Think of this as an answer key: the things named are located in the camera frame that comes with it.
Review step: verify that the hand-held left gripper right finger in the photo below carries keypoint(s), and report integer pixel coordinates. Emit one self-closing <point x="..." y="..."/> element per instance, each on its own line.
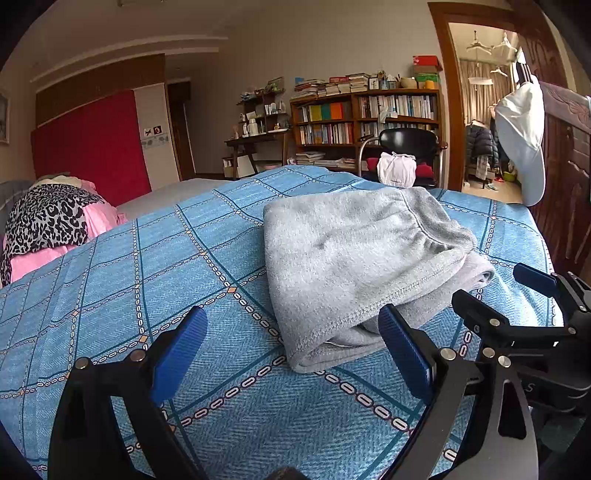
<point x="406" y="355"/>

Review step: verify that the red box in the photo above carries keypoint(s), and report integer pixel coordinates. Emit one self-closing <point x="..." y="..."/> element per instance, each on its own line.
<point x="425" y="61"/>

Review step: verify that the dark hanging jacket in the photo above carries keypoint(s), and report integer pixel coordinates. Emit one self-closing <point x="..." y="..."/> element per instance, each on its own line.
<point x="480" y="145"/>

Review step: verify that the white clothes hanger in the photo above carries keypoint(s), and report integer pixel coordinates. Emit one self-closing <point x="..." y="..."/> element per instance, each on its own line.
<point x="479" y="45"/>
<point x="504" y="42"/>

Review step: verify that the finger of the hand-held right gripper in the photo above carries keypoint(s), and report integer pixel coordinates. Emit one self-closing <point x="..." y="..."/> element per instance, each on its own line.
<point x="535" y="279"/>
<point x="480" y="316"/>

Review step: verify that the black chair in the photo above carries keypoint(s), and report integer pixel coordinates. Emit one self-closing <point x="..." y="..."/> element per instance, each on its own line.
<point x="406" y="138"/>

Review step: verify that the wooden door frame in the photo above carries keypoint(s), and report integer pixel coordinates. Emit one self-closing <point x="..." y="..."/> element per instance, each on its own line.
<point x="445" y="92"/>

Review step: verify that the white cap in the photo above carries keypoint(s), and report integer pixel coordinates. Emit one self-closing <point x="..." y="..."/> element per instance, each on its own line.
<point x="521" y="138"/>

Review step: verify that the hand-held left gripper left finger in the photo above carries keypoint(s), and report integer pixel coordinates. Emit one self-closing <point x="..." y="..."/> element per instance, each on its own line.
<point x="182" y="350"/>

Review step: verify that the framed wall picture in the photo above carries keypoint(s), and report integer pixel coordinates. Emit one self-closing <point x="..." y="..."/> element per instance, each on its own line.
<point x="3" y="117"/>

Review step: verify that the wooden bookshelf with books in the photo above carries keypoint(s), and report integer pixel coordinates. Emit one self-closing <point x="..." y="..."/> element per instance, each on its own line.
<point x="323" y="115"/>

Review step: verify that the red wall panel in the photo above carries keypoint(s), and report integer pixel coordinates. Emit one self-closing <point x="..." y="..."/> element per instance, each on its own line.
<point x="92" y="143"/>

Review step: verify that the wooden desk with shelf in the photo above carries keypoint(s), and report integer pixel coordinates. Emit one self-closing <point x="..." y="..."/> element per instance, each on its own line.
<point x="251" y="147"/>

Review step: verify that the white bag on chair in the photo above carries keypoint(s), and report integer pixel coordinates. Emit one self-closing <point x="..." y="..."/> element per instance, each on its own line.
<point x="397" y="170"/>

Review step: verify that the stacks of books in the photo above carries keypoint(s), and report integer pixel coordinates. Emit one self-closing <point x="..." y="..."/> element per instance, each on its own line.
<point x="332" y="85"/>

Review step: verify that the grey fleece pants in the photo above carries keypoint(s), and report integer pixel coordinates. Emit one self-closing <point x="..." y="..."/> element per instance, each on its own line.
<point x="351" y="258"/>

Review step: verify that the blue patterned bedspread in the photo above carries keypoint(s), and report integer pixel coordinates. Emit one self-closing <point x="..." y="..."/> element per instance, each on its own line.
<point x="138" y="286"/>

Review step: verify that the wall stickers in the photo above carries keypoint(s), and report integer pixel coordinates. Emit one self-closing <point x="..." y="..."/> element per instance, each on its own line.
<point x="154" y="136"/>

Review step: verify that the leopard print cloth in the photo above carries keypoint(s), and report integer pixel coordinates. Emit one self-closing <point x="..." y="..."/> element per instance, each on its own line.
<point x="46" y="221"/>

